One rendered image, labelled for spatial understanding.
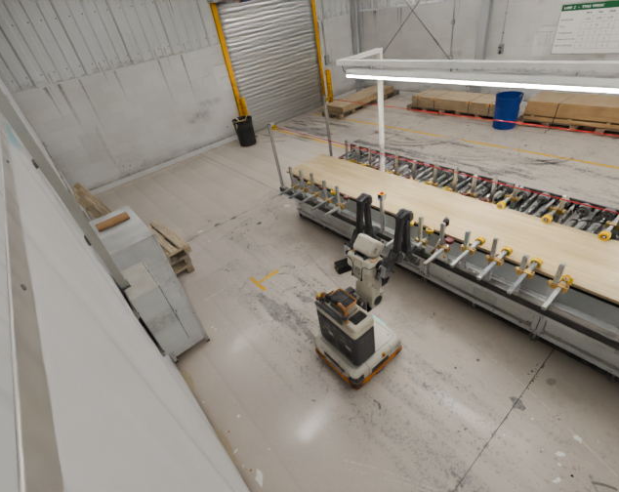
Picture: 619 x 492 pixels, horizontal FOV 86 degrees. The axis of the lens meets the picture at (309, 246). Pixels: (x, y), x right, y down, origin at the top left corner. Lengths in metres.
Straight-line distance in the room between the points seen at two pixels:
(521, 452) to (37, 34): 9.88
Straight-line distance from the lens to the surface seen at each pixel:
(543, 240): 3.84
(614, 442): 3.78
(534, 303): 3.46
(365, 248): 2.81
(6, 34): 9.37
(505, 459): 3.41
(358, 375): 3.29
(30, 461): 0.32
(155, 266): 3.51
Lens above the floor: 3.06
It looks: 36 degrees down
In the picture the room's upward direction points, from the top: 11 degrees counter-clockwise
